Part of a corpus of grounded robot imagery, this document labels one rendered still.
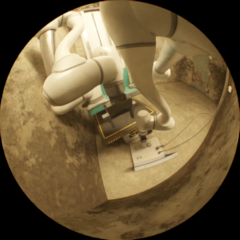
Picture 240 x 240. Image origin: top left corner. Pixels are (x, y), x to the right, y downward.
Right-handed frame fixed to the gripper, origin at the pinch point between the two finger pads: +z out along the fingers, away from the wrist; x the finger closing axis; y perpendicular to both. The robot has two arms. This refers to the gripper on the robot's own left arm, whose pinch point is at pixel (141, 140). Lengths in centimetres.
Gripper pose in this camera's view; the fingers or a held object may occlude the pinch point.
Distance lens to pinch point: 76.7
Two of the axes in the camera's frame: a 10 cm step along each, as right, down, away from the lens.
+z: 2.0, 7.0, 6.8
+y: -9.7, 2.3, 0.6
